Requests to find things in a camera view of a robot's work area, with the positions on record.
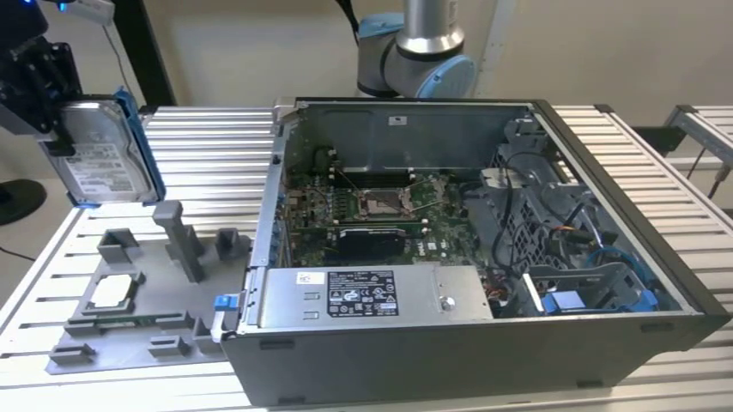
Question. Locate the hard disk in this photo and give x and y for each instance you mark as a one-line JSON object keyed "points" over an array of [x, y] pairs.
{"points": [[97, 150]]}

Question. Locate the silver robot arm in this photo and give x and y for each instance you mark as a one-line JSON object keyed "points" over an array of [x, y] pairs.
{"points": [[428, 26]]}

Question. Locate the metal disk bay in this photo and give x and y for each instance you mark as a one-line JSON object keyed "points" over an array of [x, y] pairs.
{"points": [[573, 274]]}

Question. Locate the blue disk carrier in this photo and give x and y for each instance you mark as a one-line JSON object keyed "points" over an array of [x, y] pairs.
{"points": [[563, 302]]}

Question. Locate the black monitor stand base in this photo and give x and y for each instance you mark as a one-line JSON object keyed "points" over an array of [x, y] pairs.
{"points": [[20, 199]]}

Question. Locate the silver CPU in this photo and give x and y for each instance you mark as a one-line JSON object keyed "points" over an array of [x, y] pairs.
{"points": [[111, 292]]}

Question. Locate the grey plastic parts rack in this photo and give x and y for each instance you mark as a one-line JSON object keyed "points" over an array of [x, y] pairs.
{"points": [[171, 300]]}

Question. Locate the green RAM stick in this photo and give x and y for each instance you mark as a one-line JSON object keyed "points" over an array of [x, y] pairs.
{"points": [[137, 319]]}

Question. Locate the metal locking lever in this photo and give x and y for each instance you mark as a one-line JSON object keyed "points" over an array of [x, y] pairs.
{"points": [[350, 180]]}

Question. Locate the blue case latch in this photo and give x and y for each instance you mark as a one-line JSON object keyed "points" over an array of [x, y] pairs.
{"points": [[223, 301]]}

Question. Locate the black RAM slot bank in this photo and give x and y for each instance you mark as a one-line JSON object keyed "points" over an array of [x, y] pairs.
{"points": [[372, 176], [380, 222]]}

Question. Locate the silver power supply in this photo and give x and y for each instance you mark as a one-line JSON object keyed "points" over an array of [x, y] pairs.
{"points": [[286, 300]]}

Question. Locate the CPU socket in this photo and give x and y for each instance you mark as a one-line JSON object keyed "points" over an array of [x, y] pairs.
{"points": [[380, 206]]}

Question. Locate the green motherboard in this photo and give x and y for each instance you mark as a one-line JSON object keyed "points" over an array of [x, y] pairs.
{"points": [[446, 240]]}

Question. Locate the black PC case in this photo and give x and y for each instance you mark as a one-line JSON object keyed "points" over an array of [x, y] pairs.
{"points": [[400, 365]]}

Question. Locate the aluminium slat side table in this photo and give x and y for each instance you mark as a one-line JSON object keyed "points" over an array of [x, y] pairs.
{"points": [[703, 124]]}

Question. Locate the black upright post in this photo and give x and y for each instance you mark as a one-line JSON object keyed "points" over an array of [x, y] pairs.
{"points": [[155, 51]]}

